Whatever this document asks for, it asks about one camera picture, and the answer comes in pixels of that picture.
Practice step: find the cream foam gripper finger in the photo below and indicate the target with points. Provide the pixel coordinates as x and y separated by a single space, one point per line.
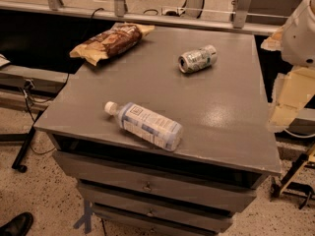
291 93

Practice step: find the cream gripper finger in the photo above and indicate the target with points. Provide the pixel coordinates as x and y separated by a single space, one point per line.
274 41

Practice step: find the silver green 7up can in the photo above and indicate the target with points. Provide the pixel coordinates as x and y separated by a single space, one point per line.
198 59

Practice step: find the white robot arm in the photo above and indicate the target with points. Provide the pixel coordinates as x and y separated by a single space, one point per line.
295 40

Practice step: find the yellow black stand leg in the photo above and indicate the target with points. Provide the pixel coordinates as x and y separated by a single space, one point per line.
306 192

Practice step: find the white power strip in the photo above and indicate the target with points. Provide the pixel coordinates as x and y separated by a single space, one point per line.
172 11

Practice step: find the clear plastic water bottle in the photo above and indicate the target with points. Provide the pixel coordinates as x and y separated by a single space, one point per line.
146 124

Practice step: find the brown chip bag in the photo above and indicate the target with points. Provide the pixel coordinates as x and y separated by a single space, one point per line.
111 42

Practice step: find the grey drawer cabinet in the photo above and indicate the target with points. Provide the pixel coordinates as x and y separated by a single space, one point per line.
225 153

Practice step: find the black shoe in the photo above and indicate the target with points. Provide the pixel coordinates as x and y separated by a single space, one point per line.
20 225

